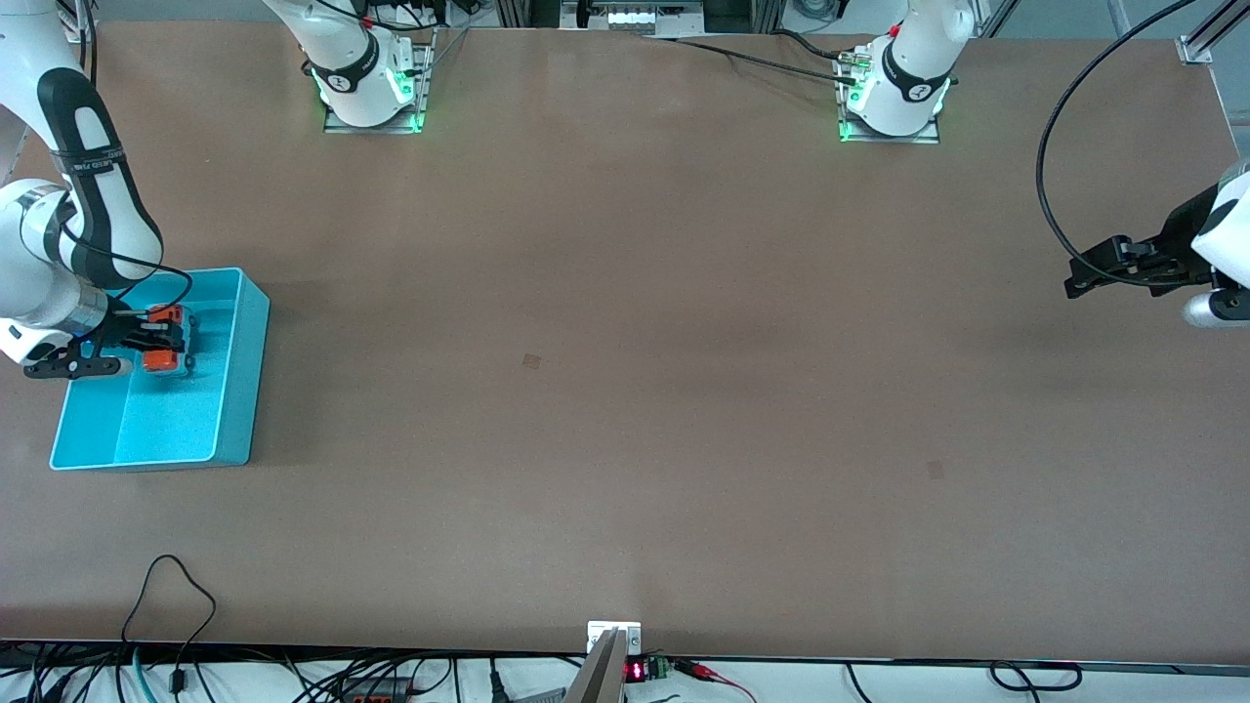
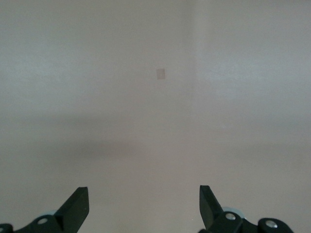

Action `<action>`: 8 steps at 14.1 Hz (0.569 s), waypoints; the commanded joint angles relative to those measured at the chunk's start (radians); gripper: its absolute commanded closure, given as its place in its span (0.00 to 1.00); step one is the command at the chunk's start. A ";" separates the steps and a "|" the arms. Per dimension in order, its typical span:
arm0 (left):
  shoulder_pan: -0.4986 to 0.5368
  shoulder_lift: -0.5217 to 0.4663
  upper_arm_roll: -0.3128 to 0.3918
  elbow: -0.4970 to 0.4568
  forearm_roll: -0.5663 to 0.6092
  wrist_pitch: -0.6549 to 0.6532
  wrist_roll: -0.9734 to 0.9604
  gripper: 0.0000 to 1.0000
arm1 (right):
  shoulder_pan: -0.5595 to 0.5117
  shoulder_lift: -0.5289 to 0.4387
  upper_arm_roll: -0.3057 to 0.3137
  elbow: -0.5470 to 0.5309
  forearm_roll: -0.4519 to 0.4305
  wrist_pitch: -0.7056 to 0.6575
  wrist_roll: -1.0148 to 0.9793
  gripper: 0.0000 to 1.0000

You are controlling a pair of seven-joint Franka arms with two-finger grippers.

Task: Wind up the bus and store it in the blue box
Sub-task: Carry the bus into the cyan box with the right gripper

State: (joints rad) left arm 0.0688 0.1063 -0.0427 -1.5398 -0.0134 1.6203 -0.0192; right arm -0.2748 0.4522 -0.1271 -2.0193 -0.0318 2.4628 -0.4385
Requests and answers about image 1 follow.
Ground white lit equipment unit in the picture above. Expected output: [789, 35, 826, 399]
[562, 0, 706, 37]

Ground blue plastic box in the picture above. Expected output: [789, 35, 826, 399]
[49, 267, 271, 472]

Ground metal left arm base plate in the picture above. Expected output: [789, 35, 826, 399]
[838, 49, 941, 145]

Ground thin black looped cable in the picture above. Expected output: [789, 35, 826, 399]
[122, 555, 218, 696]

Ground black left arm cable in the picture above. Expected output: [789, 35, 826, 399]
[1035, 0, 1217, 290]

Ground orange toy bus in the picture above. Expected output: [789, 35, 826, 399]
[142, 304, 198, 378]

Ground red clip wires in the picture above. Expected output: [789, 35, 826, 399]
[674, 659, 758, 703]

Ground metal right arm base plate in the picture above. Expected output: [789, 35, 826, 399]
[322, 29, 431, 136]

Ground aluminium frame profile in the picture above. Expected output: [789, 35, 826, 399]
[1177, 0, 1250, 65]

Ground black coiled cable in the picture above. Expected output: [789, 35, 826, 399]
[989, 661, 1083, 694]

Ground black orange power strip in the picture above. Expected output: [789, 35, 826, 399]
[340, 674, 416, 703]

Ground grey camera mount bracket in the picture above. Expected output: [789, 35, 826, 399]
[564, 620, 643, 703]

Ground black cable across table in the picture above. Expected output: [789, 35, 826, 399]
[645, 29, 862, 87]

